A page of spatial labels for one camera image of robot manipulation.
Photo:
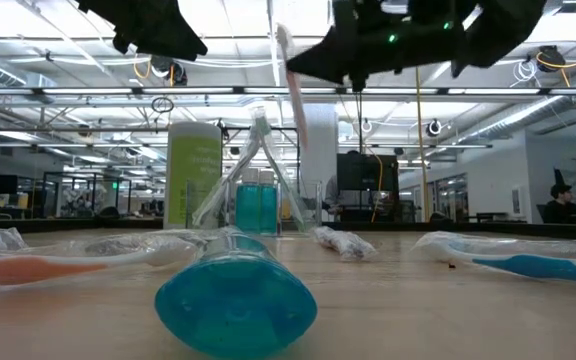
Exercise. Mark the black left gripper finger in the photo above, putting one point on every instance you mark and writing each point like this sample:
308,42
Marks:
168,30

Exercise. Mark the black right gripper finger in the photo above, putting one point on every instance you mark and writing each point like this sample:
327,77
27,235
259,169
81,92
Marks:
333,57

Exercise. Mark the orange toothbrush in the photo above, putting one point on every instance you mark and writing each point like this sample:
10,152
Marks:
295,95
28,270

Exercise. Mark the small white item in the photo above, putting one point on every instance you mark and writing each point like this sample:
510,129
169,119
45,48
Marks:
345,244

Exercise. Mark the white building column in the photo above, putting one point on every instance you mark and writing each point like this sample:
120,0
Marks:
320,150

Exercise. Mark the person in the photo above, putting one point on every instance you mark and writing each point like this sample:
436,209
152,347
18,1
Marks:
563,210
332,197

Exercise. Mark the green disinfecting wipes canister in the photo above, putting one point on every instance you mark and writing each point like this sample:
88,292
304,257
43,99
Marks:
193,170

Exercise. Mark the clear acrylic organizer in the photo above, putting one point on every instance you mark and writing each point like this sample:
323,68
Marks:
320,210

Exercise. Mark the black aluminium table frame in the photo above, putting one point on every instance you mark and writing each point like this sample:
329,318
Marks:
68,225

